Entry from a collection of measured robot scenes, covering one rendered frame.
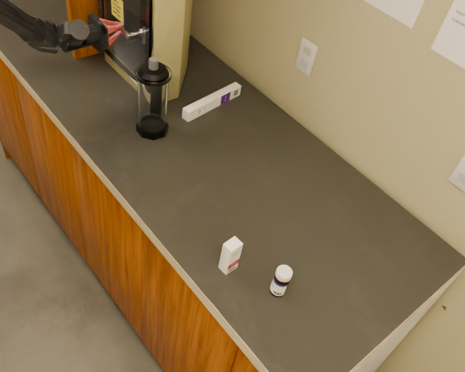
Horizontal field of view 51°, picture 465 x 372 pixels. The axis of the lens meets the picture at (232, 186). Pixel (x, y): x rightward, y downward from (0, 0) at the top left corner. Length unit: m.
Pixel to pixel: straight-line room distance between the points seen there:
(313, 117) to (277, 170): 0.29
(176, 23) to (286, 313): 0.92
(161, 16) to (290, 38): 0.45
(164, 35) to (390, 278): 0.98
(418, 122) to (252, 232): 0.57
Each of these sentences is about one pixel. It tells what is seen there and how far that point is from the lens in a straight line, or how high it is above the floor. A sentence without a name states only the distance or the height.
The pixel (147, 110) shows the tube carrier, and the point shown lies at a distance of 1.53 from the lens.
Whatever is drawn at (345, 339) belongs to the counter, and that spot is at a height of 0.94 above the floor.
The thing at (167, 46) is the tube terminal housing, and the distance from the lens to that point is 1.62.
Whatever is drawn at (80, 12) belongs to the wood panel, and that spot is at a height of 1.12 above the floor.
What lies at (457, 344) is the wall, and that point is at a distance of 1.86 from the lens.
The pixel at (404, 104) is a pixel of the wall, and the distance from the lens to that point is 1.51.
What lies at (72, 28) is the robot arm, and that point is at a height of 1.28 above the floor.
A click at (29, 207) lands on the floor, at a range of 2.69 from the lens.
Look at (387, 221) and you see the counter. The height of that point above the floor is 0.94.
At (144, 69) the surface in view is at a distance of 1.48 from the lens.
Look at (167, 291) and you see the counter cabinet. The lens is 1.56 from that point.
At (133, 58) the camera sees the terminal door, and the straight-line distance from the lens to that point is 1.71.
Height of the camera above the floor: 2.01
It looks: 46 degrees down
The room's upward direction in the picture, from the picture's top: 12 degrees clockwise
